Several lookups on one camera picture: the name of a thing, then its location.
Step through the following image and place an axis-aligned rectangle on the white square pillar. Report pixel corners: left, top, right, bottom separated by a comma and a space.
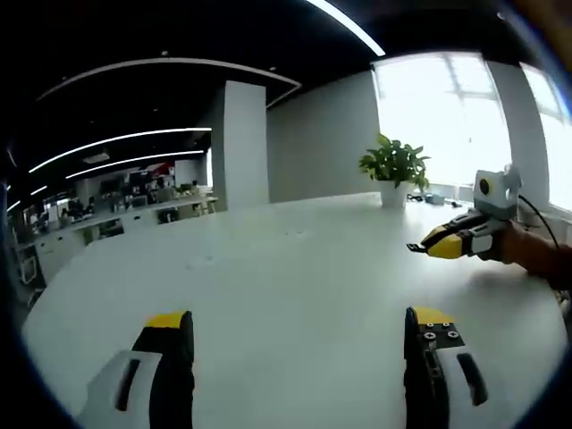
211, 80, 271, 211

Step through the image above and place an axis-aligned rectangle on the curved ceiling light strip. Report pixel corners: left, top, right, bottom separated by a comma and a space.
29, 127, 214, 174
66, 150, 205, 180

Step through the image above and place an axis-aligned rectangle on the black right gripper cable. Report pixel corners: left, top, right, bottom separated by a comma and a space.
517, 195, 562, 249

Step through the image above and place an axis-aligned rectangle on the white plant pot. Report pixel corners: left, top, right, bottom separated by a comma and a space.
378, 181, 410, 209

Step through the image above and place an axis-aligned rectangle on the long white ceiling light strip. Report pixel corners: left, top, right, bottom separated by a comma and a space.
307, 0, 386, 57

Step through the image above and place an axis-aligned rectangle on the person's right hand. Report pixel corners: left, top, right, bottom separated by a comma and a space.
493, 221, 533, 269

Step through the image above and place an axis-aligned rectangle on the long white office desk row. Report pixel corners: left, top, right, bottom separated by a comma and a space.
33, 194, 220, 272

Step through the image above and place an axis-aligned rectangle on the bright window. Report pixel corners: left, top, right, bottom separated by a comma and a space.
373, 52, 513, 187
520, 62, 572, 211

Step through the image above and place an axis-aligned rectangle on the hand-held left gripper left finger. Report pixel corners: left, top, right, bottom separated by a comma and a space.
75, 309, 197, 429

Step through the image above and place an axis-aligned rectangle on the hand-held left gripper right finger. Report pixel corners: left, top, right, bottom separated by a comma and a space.
403, 305, 513, 429

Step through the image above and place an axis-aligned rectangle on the green leafy plant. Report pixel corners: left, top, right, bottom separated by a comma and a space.
358, 132, 431, 191

